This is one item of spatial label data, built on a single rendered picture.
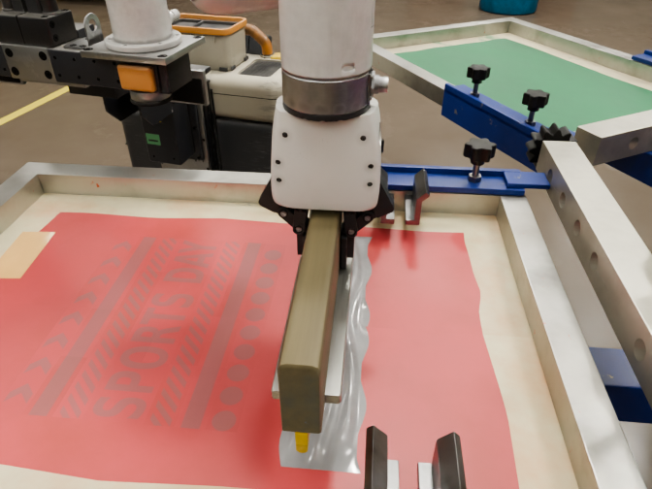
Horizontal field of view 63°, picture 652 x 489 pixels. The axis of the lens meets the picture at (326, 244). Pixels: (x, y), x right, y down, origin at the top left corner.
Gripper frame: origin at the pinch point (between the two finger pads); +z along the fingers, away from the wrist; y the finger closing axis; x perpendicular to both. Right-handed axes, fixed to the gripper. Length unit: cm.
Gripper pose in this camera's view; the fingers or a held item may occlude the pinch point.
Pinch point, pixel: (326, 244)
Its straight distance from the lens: 54.5
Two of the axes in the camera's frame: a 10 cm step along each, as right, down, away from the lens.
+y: -10.0, -0.6, 0.7
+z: 0.0, 8.1, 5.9
